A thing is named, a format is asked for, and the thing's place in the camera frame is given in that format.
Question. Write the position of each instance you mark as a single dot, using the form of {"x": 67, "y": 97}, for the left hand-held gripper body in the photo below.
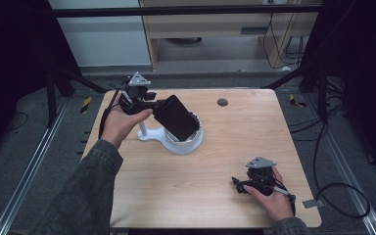
{"x": 137, "y": 99}

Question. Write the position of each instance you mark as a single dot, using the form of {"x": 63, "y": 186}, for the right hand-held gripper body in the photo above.
{"x": 261, "y": 178}

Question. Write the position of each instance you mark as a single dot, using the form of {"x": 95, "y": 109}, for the black wallet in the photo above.
{"x": 176, "y": 119}

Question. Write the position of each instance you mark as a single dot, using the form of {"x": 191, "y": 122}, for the white key stand with post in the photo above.
{"x": 182, "y": 148}

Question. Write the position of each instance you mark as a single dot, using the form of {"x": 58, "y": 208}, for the person's left hand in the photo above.
{"x": 119, "y": 125}

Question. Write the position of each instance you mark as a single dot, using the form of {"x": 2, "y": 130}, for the person's right hand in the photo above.
{"x": 279, "y": 205}

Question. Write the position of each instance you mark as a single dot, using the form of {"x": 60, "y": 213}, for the yellow black striped tape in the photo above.
{"x": 296, "y": 101}
{"x": 85, "y": 105}

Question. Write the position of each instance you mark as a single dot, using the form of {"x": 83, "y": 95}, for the grey tape piece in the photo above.
{"x": 313, "y": 203}

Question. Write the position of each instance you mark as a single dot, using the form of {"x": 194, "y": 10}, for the round grey table grommet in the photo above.
{"x": 222, "y": 102}

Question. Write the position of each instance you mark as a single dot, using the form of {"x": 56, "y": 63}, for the white cabinet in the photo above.
{"x": 104, "y": 42}

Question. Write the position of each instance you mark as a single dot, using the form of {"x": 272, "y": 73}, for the black metal stand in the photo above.
{"x": 321, "y": 94}
{"x": 50, "y": 98}

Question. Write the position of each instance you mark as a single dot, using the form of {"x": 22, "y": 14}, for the light wooden desk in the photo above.
{"x": 209, "y": 26}

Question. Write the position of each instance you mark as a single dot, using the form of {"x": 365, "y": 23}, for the black horizontal bar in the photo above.
{"x": 176, "y": 10}

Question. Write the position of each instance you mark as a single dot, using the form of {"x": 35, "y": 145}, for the aluminium floor rail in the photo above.
{"x": 346, "y": 169}
{"x": 29, "y": 169}

